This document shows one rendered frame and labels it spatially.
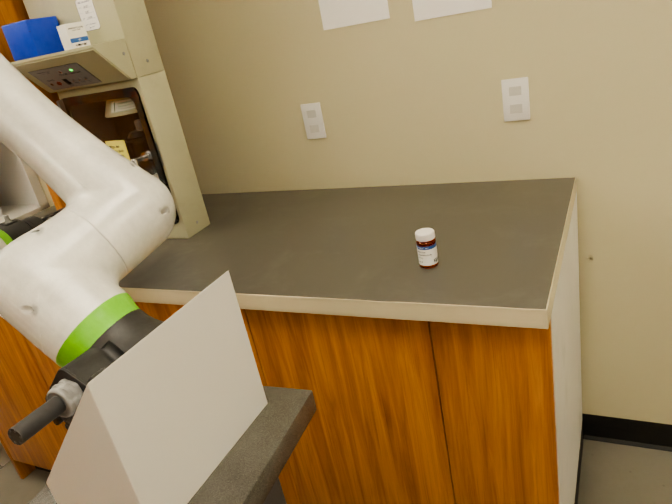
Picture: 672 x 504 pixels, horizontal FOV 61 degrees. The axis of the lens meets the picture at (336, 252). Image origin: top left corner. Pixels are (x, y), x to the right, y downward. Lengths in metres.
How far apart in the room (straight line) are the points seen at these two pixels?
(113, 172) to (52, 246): 0.14
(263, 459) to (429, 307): 0.45
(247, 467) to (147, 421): 0.17
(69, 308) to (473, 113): 1.24
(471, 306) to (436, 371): 0.22
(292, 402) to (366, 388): 0.43
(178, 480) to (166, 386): 0.13
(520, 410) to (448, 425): 0.17
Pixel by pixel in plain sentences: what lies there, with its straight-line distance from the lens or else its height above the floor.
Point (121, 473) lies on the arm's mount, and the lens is 0.75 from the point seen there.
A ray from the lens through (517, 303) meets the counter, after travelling 1.09.
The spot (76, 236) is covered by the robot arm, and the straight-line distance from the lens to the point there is 0.86.
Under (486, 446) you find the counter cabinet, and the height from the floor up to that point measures 0.57.
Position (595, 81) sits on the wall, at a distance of 1.67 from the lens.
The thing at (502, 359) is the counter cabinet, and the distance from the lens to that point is 1.18.
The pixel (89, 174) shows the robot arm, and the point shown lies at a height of 1.33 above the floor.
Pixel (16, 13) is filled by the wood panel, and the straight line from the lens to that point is 1.96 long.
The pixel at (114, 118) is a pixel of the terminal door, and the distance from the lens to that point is 1.76.
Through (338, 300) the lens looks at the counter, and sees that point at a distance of 1.19.
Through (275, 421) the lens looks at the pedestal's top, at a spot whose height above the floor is 0.94.
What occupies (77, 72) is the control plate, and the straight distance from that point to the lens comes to 1.72.
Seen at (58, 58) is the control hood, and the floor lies 1.50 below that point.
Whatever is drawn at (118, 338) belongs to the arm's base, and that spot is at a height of 1.15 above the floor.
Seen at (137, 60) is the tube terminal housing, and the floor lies 1.45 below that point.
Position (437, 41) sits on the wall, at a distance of 1.71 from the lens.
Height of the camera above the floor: 1.49
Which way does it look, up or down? 23 degrees down
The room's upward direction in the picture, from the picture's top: 12 degrees counter-clockwise
